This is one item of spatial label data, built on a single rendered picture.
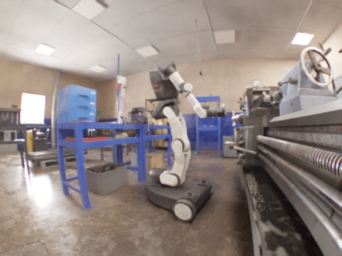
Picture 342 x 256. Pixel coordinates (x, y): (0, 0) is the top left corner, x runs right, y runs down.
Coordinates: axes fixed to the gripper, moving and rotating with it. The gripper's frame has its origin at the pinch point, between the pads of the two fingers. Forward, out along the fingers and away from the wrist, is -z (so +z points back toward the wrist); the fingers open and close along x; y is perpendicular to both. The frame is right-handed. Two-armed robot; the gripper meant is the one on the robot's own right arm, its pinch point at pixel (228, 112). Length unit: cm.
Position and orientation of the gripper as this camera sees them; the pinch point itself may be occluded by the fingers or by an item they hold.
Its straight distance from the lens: 131.0
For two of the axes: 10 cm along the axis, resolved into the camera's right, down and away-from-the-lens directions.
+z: -9.2, 0.1, 3.9
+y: -1.6, 9.0, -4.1
